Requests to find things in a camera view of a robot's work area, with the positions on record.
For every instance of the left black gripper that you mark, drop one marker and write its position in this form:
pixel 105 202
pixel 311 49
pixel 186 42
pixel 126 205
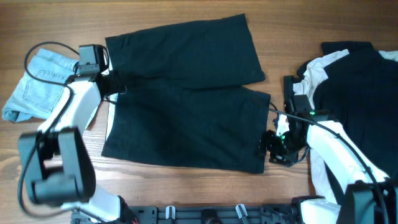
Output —
pixel 115 77

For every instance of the folded light blue denim shorts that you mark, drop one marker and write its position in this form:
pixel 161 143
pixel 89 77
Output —
pixel 33 98

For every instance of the black and white clothes pile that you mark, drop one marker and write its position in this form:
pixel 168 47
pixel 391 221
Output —
pixel 358 85

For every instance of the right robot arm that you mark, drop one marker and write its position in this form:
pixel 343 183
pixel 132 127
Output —
pixel 369 195

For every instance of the black shorts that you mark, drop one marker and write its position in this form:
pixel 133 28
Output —
pixel 185 100

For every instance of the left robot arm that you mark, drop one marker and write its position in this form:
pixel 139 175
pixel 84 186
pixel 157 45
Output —
pixel 57 174

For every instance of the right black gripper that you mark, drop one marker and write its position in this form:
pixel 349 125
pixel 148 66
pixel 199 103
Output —
pixel 269 139

